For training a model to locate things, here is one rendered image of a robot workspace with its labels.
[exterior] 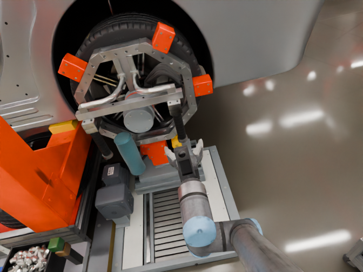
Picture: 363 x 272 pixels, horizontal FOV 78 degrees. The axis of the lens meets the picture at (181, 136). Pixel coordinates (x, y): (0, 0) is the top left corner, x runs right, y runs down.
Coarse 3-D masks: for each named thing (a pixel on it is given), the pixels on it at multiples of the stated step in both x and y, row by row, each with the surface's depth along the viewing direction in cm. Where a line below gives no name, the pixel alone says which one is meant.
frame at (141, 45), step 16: (112, 48) 93; (128, 48) 90; (144, 48) 90; (96, 64) 92; (176, 64) 97; (80, 80) 96; (80, 96) 101; (192, 96) 108; (192, 112) 114; (112, 128) 121; (144, 144) 125
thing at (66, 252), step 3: (66, 243) 88; (66, 246) 88; (69, 246) 89; (66, 249) 87; (69, 249) 89; (57, 252) 86; (60, 252) 86; (63, 252) 86; (66, 252) 87; (69, 252) 88; (60, 255) 87; (63, 255) 87; (66, 255) 88
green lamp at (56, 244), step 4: (52, 240) 84; (56, 240) 84; (60, 240) 85; (52, 244) 83; (56, 244) 83; (60, 244) 84; (48, 248) 82; (52, 248) 83; (56, 248) 83; (60, 248) 84
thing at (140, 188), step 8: (192, 144) 180; (192, 152) 174; (200, 168) 158; (136, 176) 166; (176, 176) 160; (200, 176) 155; (136, 184) 160; (144, 184) 160; (152, 184) 159; (160, 184) 155; (168, 184) 156; (176, 184) 157; (136, 192) 158; (144, 192) 159
